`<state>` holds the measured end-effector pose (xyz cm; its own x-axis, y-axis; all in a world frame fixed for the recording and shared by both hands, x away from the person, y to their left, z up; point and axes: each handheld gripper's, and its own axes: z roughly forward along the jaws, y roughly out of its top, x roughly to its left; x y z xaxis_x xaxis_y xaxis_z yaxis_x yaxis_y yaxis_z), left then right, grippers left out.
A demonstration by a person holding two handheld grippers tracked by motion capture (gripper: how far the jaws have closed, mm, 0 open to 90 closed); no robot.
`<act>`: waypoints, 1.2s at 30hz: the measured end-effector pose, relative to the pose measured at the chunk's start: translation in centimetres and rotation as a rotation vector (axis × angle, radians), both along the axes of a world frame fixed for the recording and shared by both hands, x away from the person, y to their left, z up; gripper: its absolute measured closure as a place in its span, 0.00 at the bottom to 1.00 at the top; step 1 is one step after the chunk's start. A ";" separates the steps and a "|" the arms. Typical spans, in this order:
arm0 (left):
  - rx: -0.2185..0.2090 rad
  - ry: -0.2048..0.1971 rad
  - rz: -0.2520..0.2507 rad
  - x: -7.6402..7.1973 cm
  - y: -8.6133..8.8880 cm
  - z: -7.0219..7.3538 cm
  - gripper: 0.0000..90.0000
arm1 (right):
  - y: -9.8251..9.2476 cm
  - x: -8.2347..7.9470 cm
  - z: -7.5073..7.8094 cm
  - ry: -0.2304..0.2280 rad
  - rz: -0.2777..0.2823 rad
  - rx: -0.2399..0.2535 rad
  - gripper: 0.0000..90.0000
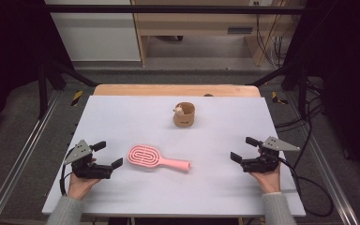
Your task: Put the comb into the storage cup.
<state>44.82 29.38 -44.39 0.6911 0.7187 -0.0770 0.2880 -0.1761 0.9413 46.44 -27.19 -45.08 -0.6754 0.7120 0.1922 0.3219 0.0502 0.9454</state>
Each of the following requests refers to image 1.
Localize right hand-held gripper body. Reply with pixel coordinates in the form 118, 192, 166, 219
240, 136, 301, 173

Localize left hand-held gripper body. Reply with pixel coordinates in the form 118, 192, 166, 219
63, 139, 113, 180

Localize pink hairbrush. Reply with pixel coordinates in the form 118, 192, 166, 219
127, 143, 191, 173

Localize person's left hand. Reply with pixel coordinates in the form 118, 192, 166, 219
67, 157, 102, 201

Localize person's right hand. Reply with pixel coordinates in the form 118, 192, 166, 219
250, 162, 282, 195

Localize white board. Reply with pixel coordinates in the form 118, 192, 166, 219
41, 95, 307, 218

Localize yellow black striped tape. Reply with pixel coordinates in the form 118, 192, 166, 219
70, 90, 84, 107
271, 91, 289, 106

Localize black metal stand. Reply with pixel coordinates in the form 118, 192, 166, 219
248, 60, 311, 119
37, 57, 98, 120

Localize wooden table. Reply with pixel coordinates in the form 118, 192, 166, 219
93, 83, 262, 98

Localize white cabinet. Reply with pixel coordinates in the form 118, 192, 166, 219
43, 0, 142, 62

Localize grey power strip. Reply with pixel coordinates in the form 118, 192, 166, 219
227, 26, 253, 35

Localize black curtain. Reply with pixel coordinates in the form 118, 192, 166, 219
0, 0, 73, 142
285, 0, 360, 188

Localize wooden desk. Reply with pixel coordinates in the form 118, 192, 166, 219
130, 0, 308, 68

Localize black horizontal bar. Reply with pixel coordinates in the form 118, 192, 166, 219
43, 4, 310, 15

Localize left hand-held gripper black cable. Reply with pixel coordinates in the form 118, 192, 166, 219
59, 156, 73, 197

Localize hand-held gripper black cable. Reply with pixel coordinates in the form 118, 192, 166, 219
59, 156, 73, 197
276, 156, 335, 218

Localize right hand-held gripper black cable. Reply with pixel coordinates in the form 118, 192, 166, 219
276, 156, 335, 218

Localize black floor cables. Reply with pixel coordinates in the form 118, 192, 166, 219
275, 79, 326, 170

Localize silver metal rail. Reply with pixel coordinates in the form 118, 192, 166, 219
306, 134, 360, 225
0, 90, 60, 225

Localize bundle of hanging cables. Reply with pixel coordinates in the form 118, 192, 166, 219
254, 0, 294, 68

